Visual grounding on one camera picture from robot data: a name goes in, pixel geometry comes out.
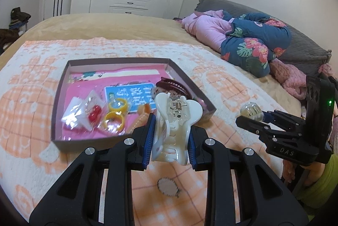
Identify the tan bedspread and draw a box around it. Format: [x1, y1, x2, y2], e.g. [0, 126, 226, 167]
[0, 13, 303, 116]

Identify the dark red hair claw clip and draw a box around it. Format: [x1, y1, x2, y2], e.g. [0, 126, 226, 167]
[156, 78, 189, 97]

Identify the dark folded clothes pile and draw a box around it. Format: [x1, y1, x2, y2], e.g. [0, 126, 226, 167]
[9, 7, 31, 31]

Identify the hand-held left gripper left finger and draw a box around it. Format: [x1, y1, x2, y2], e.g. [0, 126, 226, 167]
[29, 113, 156, 226]

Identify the grey blanket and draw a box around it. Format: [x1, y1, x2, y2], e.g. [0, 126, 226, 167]
[195, 0, 332, 76]

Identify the yellow plastic ring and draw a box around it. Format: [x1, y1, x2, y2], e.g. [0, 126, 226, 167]
[102, 113, 126, 134]
[108, 97, 129, 113]

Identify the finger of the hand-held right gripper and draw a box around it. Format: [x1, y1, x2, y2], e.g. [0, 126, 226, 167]
[236, 116, 284, 146]
[263, 110, 308, 131]

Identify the pink card pack blue label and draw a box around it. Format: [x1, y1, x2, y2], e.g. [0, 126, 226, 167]
[59, 65, 209, 140]

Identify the person's right forearm green sleeve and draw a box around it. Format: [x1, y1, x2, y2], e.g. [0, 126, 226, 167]
[296, 153, 338, 209]

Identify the orange comb hair clip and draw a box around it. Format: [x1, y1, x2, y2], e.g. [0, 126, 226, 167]
[129, 104, 154, 134]

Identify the red bead earrings plastic bag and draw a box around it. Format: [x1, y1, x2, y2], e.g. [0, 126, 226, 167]
[61, 90, 106, 134]

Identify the pink fluffy hair clip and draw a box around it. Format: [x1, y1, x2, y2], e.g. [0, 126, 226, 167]
[191, 95, 209, 113]

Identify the dark brown cloth pile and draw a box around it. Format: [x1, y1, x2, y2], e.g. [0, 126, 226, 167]
[0, 29, 19, 53]

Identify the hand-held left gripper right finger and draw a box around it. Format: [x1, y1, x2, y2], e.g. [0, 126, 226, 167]
[188, 126, 309, 226]

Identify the shallow cardboard box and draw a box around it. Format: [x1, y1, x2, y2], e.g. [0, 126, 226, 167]
[50, 57, 217, 154]

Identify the white hair claw clip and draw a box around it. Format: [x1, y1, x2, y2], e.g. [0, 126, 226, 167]
[150, 92, 204, 166]

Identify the pink fuzzy garment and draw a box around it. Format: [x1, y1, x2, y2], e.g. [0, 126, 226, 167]
[269, 60, 338, 100]

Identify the person's right hand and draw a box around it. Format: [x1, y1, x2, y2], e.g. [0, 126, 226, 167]
[281, 159, 326, 188]

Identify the peach white patterned blanket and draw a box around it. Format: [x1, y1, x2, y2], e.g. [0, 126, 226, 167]
[0, 38, 299, 226]

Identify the clear yellow bead ball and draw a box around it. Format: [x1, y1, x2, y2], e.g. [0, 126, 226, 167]
[240, 101, 264, 122]

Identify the blue floral pillow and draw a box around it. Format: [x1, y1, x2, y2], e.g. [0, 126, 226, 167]
[220, 12, 292, 78]

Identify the pink padded jacket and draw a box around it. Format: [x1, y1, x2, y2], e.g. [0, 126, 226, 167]
[173, 10, 238, 53]

